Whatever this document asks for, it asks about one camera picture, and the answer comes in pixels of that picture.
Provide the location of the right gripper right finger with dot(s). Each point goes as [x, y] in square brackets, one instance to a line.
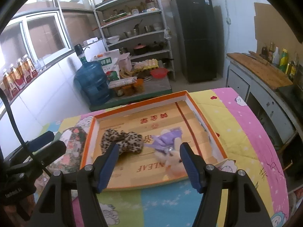
[194, 166]

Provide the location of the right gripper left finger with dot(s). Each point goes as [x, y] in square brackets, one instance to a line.
[103, 168]

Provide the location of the leopard print scrunchie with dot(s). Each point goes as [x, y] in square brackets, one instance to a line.
[127, 142]

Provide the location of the purple dress teddy bear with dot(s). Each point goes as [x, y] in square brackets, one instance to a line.
[169, 151]

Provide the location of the left hand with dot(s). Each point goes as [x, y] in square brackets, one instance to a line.
[22, 210]

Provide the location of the floral tissue box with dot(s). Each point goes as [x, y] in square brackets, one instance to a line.
[74, 138]

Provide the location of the colourful cartoon bed sheet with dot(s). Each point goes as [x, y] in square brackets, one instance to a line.
[247, 147]

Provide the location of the orange shallow cardboard box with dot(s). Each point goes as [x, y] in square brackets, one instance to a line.
[164, 123]

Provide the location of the blue water jug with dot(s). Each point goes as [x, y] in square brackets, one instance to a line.
[90, 80]

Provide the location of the red drink bottles pack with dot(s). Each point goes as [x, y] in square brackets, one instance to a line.
[18, 75]

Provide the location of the red plastic basket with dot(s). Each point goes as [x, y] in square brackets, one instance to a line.
[159, 73]

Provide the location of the egg tray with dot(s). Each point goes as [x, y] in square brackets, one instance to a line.
[146, 65]

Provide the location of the white bottle on counter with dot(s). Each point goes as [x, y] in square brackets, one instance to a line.
[276, 57]

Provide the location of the green bottle on counter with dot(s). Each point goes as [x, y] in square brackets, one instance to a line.
[284, 60]

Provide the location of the grey metal shelf rack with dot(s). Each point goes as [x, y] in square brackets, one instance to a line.
[138, 27]

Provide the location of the black refrigerator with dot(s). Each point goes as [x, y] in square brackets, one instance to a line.
[197, 38]

